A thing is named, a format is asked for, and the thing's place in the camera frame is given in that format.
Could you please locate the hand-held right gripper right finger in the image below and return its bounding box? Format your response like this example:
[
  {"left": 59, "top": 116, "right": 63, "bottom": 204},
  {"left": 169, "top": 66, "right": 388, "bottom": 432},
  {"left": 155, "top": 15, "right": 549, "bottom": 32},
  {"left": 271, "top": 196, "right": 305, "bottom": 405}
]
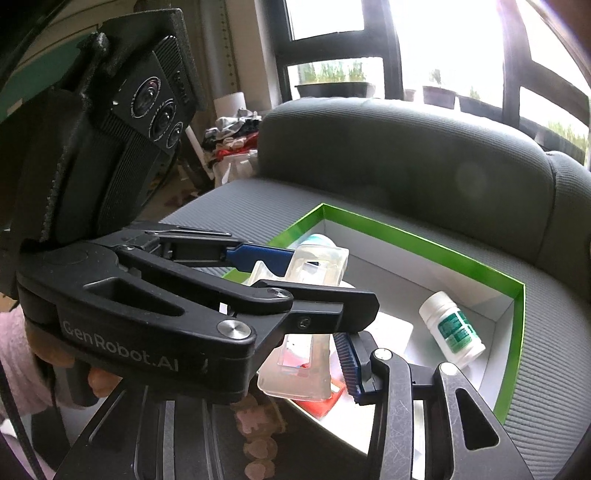
[{"left": 333, "top": 330, "right": 532, "bottom": 480}]

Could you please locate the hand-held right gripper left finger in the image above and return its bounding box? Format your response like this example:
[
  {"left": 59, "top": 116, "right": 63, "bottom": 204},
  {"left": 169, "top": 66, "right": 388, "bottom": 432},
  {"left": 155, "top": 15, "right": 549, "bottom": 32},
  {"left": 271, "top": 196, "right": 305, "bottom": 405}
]
[{"left": 53, "top": 384, "right": 245, "bottom": 480}]

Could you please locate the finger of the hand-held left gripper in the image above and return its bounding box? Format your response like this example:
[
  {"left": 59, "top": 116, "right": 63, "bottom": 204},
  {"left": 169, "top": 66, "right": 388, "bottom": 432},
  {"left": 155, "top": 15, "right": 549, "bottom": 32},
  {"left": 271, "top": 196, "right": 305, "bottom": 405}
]
[
  {"left": 124, "top": 220, "right": 296, "bottom": 278},
  {"left": 115, "top": 244, "right": 380, "bottom": 334}
]

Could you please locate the clear plastic blister tray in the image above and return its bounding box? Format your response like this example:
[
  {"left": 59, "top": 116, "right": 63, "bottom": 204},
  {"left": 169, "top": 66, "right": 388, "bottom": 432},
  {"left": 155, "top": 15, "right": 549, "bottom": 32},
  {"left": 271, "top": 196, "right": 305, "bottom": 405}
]
[{"left": 249, "top": 244, "right": 352, "bottom": 402}]

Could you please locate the green cardboard box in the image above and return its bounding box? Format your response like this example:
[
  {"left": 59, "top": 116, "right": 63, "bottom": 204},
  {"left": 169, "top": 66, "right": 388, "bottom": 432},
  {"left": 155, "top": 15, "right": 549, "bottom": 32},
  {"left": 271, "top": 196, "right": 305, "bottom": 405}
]
[{"left": 222, "top": 202, "right": 527, "bottom": 462}]

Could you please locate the person's left forearm pink sleeve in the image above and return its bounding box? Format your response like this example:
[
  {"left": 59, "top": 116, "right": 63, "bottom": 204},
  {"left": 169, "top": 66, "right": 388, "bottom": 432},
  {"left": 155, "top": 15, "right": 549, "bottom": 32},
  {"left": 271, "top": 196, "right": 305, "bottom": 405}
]
[{"left": 0, "top": 307, "right": 61, "bottom": 467}]

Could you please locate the person's left hand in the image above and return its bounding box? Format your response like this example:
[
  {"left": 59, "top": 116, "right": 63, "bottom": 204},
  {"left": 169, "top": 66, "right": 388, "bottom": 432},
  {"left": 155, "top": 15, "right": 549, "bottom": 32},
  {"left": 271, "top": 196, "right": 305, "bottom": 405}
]
[{"left": 28, "top": 323, "right": 123, "bottom": 398}]

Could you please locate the white bottle green label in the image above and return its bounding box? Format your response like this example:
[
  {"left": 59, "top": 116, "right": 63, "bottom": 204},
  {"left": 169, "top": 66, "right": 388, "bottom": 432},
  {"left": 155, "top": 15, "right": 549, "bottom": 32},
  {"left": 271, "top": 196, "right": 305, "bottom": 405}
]
[{"left": 419, "top": 291, "right": 486, "bottom": 367}]

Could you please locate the pile of clothes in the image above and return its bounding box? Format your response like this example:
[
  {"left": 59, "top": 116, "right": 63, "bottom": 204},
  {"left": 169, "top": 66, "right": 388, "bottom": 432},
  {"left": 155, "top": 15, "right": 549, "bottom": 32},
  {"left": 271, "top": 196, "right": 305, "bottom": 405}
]
[{"left": 201, "top": 108, "right": 264, "bottom": 176}]

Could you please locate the white paper roll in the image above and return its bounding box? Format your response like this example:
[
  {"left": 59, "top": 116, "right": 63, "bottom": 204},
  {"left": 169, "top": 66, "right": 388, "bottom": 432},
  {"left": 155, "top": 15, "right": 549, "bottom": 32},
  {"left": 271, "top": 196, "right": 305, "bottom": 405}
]
[{"left": 215, "top": 91, "right": 247, "bottom": 116}]

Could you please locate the grey sofa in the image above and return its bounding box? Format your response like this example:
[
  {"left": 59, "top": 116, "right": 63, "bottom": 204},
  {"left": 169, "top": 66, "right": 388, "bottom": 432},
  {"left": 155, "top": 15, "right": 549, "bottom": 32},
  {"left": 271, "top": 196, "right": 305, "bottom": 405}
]
[{"left": 152, "top": 99, "right": 591, "bottom": 480}]

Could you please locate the long black planter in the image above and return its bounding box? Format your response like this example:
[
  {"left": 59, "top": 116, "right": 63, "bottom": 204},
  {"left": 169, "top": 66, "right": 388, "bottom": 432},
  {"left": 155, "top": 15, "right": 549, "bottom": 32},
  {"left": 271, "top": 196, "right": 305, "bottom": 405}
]
[{"left": 295, "top": 82, "right": 375, "bottom": 99}]

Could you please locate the small black planter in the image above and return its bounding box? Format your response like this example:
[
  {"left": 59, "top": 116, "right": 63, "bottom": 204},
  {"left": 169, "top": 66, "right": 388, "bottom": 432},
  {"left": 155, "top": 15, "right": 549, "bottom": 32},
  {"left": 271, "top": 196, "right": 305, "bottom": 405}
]
[{"left": 422, "top": 85, "right": 455, "bottom": 107}]

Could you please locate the black cable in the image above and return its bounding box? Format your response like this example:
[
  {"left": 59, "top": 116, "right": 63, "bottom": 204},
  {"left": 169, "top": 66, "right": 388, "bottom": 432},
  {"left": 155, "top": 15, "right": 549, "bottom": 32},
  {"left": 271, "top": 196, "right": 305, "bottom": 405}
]
[{"left": 0, "top": 360, "right": 47, "bottom": 480}]

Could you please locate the black window frame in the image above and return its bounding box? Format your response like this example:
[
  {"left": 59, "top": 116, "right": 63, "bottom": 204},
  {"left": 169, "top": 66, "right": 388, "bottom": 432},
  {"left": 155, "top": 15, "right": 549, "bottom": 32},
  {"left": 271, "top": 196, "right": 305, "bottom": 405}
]
[{"left": 277, "top": 0, "right": 591, "bottom": 167}]

